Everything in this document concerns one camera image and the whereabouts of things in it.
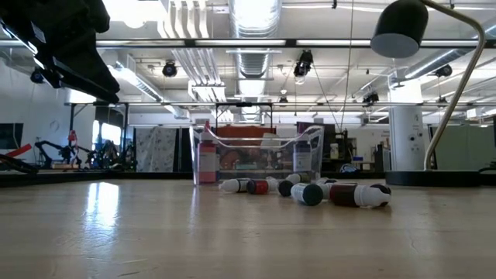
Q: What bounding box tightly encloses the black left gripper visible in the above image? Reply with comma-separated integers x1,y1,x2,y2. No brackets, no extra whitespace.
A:
0,0,120,104

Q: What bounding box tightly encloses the large pink-tipped colouring bottle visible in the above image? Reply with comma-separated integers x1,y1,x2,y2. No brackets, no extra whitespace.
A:
197,119,218,185

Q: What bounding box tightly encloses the large dark colouring bottle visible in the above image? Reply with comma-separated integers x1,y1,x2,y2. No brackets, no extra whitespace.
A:
293,131,313,174

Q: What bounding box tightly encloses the small green-based colouring bottle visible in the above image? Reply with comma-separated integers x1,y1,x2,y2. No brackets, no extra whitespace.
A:
291,182,324,207

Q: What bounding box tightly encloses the small dark red colouring bottle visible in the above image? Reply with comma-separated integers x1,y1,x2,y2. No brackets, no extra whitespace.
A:
329,183,388,208

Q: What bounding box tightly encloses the red strip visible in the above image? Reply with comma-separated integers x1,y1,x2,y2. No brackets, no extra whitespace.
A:
0,143,33,159

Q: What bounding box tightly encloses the grey patterned partition panel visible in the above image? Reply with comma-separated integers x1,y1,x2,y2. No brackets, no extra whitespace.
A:
134,126,178,173

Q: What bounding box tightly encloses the orange cabinet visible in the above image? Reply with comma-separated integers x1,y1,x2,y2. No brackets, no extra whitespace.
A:
215,126,277,147

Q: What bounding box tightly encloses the clear plastic bin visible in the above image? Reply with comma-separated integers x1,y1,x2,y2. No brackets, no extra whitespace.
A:
189,124,326,186

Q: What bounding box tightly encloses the small dark-based colouring bottle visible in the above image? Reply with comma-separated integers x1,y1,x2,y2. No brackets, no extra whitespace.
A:
277,180,295,198

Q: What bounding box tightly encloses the small white colouring bottle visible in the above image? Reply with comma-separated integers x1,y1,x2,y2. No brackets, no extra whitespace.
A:
285,173,311,185

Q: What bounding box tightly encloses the dark background monitor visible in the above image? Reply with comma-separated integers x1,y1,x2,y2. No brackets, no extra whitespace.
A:
296,122,337,156

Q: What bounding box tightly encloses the black brass-necked desk lamp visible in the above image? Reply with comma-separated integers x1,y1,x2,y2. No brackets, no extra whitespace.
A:
370,0,487,188

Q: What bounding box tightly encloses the white round column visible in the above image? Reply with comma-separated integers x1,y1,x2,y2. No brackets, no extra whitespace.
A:
388,79,425,171

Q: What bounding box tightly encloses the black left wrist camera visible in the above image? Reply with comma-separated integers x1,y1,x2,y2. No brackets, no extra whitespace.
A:
83,0,112,34

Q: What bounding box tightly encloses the dark wall monitor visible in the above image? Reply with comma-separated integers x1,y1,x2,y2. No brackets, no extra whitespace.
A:
0,122,24,150

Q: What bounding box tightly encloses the black aluminium table frame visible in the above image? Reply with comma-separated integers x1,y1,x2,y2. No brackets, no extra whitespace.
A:
0,169,496,189

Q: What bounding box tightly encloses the overhead frame bar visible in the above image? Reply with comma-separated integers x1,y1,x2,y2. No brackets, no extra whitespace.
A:
0,37,496,50

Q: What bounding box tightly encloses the black background rig frame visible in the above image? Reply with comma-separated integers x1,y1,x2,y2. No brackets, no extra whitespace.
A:
215,102,274,129

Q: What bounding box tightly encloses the silver ceiling air duct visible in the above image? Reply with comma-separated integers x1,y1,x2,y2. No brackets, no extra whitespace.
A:
228,0,284,123

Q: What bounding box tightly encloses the grey-green partition wall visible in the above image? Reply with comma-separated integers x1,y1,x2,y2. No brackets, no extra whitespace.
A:
428,123,496,171

